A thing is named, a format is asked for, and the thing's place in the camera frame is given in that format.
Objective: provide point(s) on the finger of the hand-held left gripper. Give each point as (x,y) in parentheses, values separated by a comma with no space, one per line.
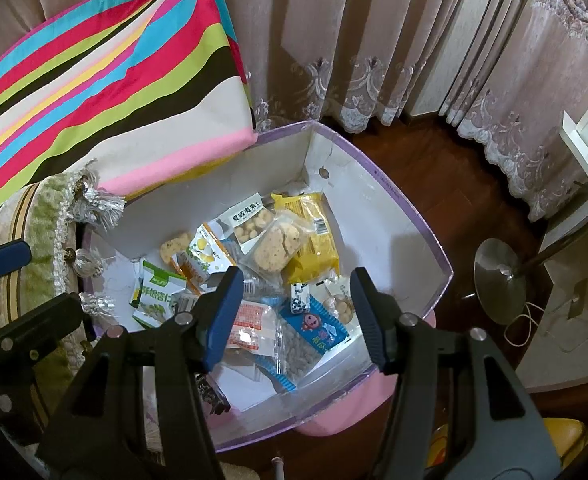
(43,322)
(3,260)

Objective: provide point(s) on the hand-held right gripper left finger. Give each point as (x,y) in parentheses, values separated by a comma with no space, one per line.
(223,310)

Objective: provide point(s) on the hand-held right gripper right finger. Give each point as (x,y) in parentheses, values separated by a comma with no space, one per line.
(371,320)

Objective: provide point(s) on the white purple storage box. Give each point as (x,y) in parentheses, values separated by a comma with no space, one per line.
(374,220)

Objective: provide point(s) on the red white snack packet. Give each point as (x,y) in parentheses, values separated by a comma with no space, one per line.
(254,325)

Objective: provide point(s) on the white round-window nut packet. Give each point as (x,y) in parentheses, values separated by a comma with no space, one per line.
(341,302)

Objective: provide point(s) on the white yellow-fruit snack packet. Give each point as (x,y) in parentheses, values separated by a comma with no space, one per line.
(206,255)

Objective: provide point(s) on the white green snack packet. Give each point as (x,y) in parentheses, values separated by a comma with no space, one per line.
(156,292)

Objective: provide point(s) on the blue seed packet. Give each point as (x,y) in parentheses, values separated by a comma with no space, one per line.
(304,345)

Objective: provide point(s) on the small white black-print candy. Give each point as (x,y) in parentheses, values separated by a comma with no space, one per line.
(299,299)

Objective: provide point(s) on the cracker in clear packet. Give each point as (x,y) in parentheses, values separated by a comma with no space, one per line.
(276,242)

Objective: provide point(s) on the white clear-bottom nut packet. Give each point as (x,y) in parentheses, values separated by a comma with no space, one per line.
(244,222)

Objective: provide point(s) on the yellow snack packet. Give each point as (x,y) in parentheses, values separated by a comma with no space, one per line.
(314,240)

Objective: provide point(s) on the metal floor lamp stand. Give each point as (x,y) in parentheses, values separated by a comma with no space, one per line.
(496,280)

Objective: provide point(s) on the white furniture panel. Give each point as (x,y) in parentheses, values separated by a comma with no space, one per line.
(559,350)

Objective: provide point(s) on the colourful striped bedsheet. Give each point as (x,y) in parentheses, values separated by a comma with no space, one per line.
(98,85)

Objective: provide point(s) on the yellow object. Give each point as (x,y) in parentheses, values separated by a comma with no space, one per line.
(564,437)

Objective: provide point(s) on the white table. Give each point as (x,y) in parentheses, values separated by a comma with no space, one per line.
(586,160)

